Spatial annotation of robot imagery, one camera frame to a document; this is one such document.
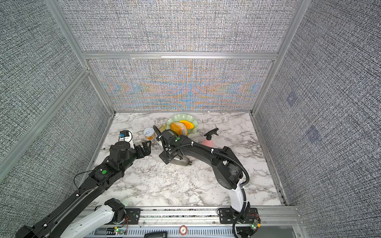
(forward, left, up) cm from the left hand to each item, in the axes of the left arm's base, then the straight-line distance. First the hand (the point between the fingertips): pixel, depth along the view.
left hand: (147, 142), depth 75 cm
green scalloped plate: (+32, -16, -18) cm, 40 cm away
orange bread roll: (+20, -16, -15) cm, 29 cm away
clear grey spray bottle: (0, -15, -23) cm, 27 cm away
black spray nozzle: (+8, -34, -6) cm, 35 cm away
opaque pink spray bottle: (+5, -33, -11) cm, 35 cm away
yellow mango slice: (+26, -22, -18) cm, 38 cm away
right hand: (+3, -9, -13) cm, 16 cm away
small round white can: (+18, +5, -18) cm, 26 cm away
